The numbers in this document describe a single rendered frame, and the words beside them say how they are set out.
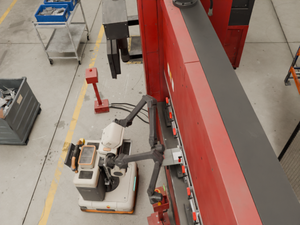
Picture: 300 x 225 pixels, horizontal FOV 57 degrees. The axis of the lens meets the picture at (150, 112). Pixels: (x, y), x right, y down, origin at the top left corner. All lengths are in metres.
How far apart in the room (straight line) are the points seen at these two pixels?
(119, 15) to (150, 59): 0.53
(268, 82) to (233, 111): 3.66
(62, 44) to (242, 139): 4.60
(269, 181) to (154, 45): 1.89
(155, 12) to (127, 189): 2.05
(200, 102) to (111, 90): 3.46
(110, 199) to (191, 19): 2.27
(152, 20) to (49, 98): 2.91
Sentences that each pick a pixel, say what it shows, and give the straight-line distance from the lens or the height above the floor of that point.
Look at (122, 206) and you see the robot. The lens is 3.43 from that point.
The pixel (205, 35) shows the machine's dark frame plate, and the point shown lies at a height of 2.30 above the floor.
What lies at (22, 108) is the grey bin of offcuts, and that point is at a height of 0.47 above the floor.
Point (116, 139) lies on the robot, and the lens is 2.55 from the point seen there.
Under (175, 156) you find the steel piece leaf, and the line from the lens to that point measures 2.82.
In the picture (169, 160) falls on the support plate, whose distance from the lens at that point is 2.80.
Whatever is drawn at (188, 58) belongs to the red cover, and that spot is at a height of 2.30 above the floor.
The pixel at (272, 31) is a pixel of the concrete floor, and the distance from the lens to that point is 6.33.
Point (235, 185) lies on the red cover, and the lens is 1.28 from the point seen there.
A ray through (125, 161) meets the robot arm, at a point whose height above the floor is 1.28.
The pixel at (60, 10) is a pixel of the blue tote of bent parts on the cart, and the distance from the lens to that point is 5.22.
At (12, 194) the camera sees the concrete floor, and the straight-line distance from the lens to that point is 4.27.
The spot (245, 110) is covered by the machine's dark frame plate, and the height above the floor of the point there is 2.30.
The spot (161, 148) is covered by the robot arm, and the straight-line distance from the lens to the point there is 2.57.
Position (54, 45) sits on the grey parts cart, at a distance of 5.61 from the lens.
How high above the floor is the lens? 3.44
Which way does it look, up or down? 51 degrees down
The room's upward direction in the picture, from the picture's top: 5 degrees counter-clockwise
